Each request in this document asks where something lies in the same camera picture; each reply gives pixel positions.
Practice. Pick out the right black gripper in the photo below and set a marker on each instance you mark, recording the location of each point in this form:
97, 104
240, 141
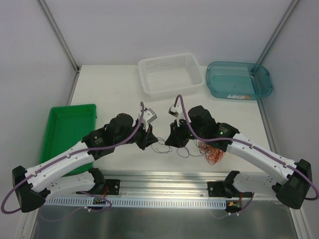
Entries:
178, 134

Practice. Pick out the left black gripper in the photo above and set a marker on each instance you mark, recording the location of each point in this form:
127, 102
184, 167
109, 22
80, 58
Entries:
145, 137

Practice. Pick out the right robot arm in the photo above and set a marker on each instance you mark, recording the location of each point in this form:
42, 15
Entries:
288, 180

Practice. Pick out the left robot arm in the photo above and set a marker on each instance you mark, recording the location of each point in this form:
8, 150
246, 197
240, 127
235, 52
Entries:
119, 131

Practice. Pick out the white perforated basket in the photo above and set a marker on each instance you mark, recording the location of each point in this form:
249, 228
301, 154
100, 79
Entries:
170, 75

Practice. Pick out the green plastic tray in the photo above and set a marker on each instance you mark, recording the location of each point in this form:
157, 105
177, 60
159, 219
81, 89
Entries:
66, 126

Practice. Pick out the teal transparent container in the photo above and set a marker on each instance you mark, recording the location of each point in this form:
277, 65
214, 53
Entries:
238, 81

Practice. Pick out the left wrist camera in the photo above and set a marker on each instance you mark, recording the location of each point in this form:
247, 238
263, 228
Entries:
148, 117

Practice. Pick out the aluminium mounting rail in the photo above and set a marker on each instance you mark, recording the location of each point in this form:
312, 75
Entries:
159, 181

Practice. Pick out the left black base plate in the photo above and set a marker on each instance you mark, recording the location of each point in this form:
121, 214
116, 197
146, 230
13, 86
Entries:
111, 187

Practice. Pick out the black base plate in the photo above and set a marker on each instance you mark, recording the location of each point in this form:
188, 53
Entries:
220, 189
111, 187

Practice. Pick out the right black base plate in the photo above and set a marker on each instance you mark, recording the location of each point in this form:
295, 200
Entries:
220, 189

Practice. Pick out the white slotted cable duct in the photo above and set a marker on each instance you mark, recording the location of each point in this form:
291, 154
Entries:
78, 201

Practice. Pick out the left aluminium frame post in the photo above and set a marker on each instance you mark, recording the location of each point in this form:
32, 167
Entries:
52, 22

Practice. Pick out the aluminium frame post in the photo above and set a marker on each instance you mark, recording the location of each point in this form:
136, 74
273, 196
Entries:
52, 22
278, 29

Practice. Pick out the right aluminium frame post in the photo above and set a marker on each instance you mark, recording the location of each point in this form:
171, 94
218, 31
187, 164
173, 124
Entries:
278, 29

